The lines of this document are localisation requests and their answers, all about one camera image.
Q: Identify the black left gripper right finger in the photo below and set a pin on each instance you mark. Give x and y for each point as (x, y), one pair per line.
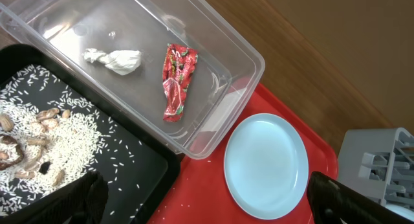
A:
(334, 203)

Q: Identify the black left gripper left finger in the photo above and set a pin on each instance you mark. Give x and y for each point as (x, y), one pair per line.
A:
(82, 201)

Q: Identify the light blue plate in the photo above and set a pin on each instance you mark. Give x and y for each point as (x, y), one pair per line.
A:
(266, 166)

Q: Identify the white napkin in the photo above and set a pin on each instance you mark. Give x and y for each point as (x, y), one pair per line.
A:
(121, 62)

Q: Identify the red strawberry cake wrapper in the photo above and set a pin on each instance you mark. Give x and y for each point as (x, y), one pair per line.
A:
(178, 68)

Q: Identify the light blue small bowl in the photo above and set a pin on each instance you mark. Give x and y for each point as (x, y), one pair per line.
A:
(404, 212)

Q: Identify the grey dishwasher rack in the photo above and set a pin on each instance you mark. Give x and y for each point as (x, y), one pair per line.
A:
(378, 163)

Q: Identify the rice and peanut waste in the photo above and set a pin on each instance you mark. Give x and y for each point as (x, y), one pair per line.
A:
(62, 136)

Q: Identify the black waste bin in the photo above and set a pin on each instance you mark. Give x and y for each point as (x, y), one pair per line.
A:
(139, 169)

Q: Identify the clear plastic storage box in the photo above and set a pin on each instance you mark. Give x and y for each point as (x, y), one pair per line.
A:
(118, 48)

